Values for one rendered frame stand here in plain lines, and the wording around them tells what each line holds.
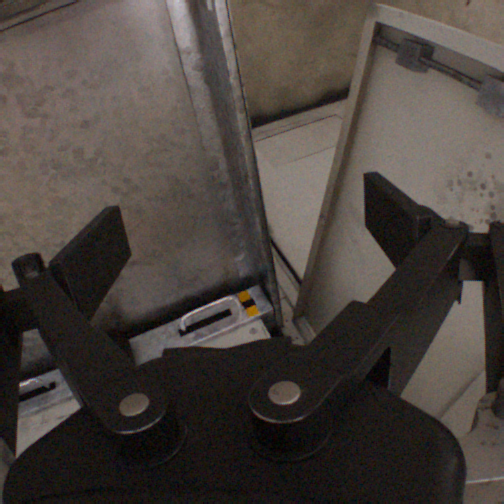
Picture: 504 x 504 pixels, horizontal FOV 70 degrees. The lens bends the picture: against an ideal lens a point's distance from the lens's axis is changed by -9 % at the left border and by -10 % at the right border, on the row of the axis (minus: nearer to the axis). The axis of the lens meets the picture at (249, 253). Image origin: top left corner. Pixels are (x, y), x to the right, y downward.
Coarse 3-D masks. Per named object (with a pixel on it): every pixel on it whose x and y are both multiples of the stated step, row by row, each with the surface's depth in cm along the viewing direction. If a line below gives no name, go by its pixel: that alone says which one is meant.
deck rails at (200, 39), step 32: (192, 0) 37; (192, 32) 40; (192, 64) 42; (224, 64) 38; (192, 96) 44; (224, 96) 43; (224, 128) 49; (224, 160) 52; (224, 192) 55; (224, 224) 59; (256, 224) 54; (256, 256) 63
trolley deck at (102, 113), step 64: (64, 0) 36; (128, 0) 35; (0, 64) 34; (64, 64) 37; (128, 64) 40; (0, 128) 38; (64, 128) 41; (128, 128) 44; (192, 128) 48; (0, 192) 42; (64, 192) 46; (128, 192) 50; (192, 192) 54; (256, 192) 58; (0, 256) 48; (192, 256) 61; (128, 320) 65
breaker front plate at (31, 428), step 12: (252, 324) 65; (228, 336) 64; (240, 336) 63; (252, 336) 63; (264, 336) 63; (48, 408) 59; (60, 408) 59; (72, 408) 58; (24, 420) 58; (36, 420) 58; (48, 420) 57; (60, 420) 57; (24, 432) 56; (36, 432) 56; (24, 444) 55
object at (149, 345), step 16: (256, 288) 68; (224, 304) 67; (256, 304) 66; (176, 320) 66; (192, 320) 66; (208, 320) 65; (224, 320) 65; (256, 320) 65; (272, 320) 67; (144, 336) 65; (160, 336) 64; (176, 336) 64; (192, 336) 63; (208, 336) 63; (144, 352) 63; (160, 352) 62; (32, 384) 61; (64, 384) 60; (32, 400) 59; (48, 400) 59; (64, 400) 59
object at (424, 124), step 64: (384, 64) 49; (448, 64) 40; (384, 128) 52; (448, 128) 42; (448, 192) 44; (320, 256) 75; (384, 256) 58; (320, 320) 79; (448, 320) 48; (448, 384) 49
